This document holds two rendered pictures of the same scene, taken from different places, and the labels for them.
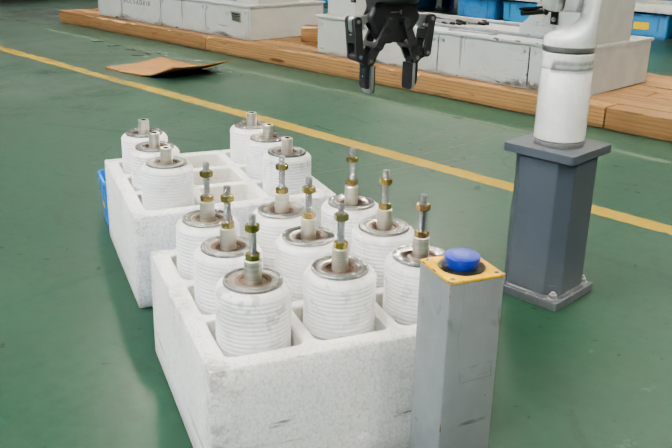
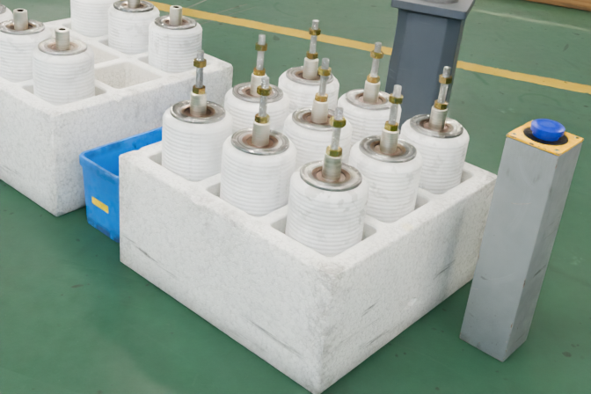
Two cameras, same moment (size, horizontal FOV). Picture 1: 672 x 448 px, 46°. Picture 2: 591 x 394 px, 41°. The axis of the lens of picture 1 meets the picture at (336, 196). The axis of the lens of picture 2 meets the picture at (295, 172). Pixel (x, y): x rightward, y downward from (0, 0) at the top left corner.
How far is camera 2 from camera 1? 58 cm
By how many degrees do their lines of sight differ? 28
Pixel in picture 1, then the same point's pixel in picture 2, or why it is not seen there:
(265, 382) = (366, 274)
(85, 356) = (47, 282)
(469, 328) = (558, 191)
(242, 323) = (339, 221)
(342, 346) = (414, 225)
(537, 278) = not seen: hidden behind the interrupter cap
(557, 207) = (443, 59)
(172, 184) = (81, 72)
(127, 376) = (115, 295)
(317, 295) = (382, 179)
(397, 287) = (427, 159)
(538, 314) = not seen: hidden behind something
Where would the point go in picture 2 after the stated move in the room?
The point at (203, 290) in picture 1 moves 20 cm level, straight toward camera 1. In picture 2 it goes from (247, 192) to (346, 272)
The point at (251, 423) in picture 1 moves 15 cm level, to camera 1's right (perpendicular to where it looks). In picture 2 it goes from (351, 316) to (452, 292)
